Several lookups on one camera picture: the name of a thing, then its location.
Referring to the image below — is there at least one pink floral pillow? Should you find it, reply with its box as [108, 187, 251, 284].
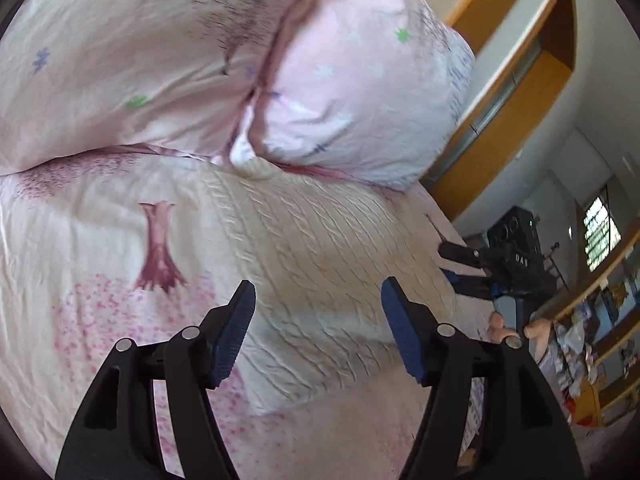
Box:
[230, 0, 475, 191]
[1, 0, 296, 174]

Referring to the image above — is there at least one wooden shelf with clutter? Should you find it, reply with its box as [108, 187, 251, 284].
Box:
[542, 218, 639, 427]

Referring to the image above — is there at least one left pink floral pillow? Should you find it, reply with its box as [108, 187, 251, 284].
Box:
[1, 0, 296, 174]

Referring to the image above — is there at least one right pink floral pillow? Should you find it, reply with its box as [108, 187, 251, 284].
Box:
[230, 0, 475, 191]

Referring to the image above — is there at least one person's right hand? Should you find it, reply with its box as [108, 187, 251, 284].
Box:
[487, 312, 552, 363]

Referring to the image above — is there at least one beige cable-knit sweater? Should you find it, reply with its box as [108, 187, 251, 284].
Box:
[192, 156, 494, 417]

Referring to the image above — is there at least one pink floral bed sheet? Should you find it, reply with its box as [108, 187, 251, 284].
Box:
[1, 153, 428, 479]

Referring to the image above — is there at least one wooden headboard frame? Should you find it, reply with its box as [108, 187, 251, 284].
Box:
[423, 0, 578, 234]

